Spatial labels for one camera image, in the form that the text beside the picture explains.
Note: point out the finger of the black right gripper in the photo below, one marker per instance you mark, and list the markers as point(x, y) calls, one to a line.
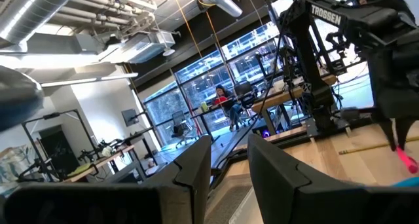
point(406, 129)
point(389, 129)

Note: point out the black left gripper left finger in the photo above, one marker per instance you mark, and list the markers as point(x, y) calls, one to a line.
point(183, 191)

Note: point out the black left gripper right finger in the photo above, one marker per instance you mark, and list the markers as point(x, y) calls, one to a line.
point(294, 201)

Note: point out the yellow pencil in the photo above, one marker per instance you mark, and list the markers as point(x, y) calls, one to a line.
point(363, 147)

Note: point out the pink highlighter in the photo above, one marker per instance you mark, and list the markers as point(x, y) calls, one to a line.
point(407, 161)

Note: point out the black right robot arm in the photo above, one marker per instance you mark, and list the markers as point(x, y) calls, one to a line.
point(322, 14)

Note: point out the grey office chair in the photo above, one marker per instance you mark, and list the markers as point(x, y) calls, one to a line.
point(179, 119)

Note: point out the wooden workbench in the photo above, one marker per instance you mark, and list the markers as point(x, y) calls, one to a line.
point(108, 158)

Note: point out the black desk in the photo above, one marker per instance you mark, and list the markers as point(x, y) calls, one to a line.
point(209, 110)

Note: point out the green bottle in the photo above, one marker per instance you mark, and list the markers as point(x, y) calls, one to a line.
point(204, 106)

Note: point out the wooden table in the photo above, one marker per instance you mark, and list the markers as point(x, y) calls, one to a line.
point(278, 98)

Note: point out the yellow-green cloth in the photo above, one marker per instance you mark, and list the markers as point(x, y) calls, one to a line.
point(78, 169)

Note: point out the black office chair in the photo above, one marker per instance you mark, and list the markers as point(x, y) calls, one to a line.
point(244, 89)

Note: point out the long ceiling light fixture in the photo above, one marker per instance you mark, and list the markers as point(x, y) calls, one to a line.
point(114, 76)

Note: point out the white ceiling speaker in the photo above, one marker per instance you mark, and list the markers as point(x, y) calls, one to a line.
point(169, 52)

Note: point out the grey ceiling ventilation unit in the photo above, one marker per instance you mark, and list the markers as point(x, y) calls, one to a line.
point(140, 47)

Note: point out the dark grey rounded object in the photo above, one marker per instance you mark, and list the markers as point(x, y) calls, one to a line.
point(16, 99)

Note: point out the beige ceiling pipe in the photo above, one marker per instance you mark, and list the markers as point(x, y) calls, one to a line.
point(108, 1)
point(95, 16)

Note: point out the wall-mounted monitor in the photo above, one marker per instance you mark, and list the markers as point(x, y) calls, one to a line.
point(130, 117)

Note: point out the black frame robot rig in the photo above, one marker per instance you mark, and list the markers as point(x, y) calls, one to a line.
point(51, 115)

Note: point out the silver ceiling duct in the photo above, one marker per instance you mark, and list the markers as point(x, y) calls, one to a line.
point(32, 11)
point(222, 1)

